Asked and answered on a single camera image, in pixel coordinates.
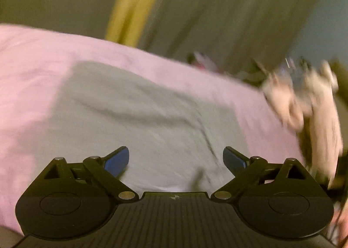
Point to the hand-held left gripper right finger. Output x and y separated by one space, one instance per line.
233 159

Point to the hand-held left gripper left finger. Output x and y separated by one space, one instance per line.
118 160

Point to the grey pants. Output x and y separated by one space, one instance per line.
141 128

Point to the pink beige plush toy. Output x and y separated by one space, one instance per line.
318 106

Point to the pink bed sheet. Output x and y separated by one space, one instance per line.
35 68

